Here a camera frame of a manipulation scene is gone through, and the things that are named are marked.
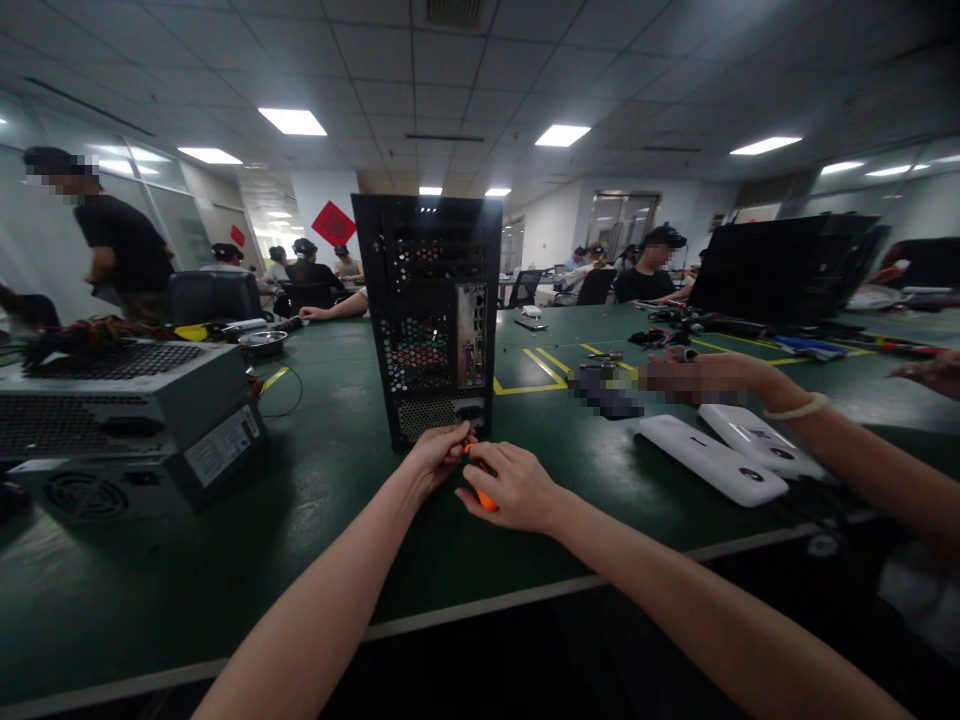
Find person's right hand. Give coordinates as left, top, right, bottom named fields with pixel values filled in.
left=455, top=440, right=574, bottom=536

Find person's left hand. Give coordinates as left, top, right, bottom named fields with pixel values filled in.
left=402, top=419, right=478, bottom=493

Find person's left fingers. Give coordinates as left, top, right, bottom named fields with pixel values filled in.
left=438, top=419, right=478, bottom=460

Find person's right fingers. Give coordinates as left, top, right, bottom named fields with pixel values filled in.
left=455, top=440, right=526, bottom=515

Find orange handled screwdriver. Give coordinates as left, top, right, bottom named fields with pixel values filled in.
left=462, top=443, right=501, bottom=514

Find black upright computer case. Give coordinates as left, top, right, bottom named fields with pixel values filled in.
left=350, top=193, right=505, bottom=452

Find black mesh office chair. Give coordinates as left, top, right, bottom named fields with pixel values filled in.
left=508, top=269, right=544, bottom=310

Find round metal bowl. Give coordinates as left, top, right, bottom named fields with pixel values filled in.
left=237, top=329, right=289, bottom=358

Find white power bank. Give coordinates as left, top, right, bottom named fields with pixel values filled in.
left=636, top=413, right=791, bottom=509
left=698, top=403, right=828, bottom=482

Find grey power supply unit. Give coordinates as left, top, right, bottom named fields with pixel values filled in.
left=5, top=399, right=268, bottom=525
left=0, top=339, right=254, bottom=460

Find black computer case panel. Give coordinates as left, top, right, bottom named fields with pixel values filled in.
left=687, top=214, right=892, bottom=329

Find pile of black cables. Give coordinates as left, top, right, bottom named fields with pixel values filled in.
left=628, top=305, right=703, bottom=351

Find red diamond wall decoration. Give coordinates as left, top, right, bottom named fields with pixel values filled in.
left=310, top=198, right=358, bottom=248

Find bundle of coloured cables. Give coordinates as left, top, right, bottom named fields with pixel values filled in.
left=20, top=314, right=183, bottom=370

